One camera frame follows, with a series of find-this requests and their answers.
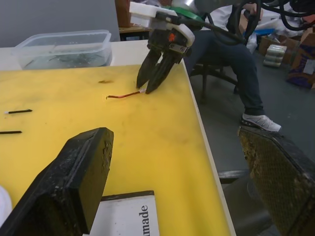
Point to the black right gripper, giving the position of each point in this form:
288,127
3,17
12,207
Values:
162,40

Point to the thin red candle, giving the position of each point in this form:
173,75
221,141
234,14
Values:
123,96

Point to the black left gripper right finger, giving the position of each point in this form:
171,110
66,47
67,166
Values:
285,184

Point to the clear plastic container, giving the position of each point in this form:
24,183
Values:
64,46

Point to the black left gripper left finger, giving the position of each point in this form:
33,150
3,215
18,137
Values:
61,186

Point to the wooden desk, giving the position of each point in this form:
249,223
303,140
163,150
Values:
133,32

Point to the seated person in dark trousers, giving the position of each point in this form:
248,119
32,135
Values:
236,64

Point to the open brown cardboard box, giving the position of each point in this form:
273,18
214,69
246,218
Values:
267,44

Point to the yellow table mat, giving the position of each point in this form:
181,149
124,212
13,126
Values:
147,137

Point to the black match with white head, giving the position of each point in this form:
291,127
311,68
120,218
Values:
19,111

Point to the cardboard box with purple print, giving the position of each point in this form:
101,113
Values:
302,61

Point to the pack of tape rolls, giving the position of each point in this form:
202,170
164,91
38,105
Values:
274,56

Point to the white matchbox with black print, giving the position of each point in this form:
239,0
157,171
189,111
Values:
128,216

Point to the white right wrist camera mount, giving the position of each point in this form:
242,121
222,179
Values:
142,11

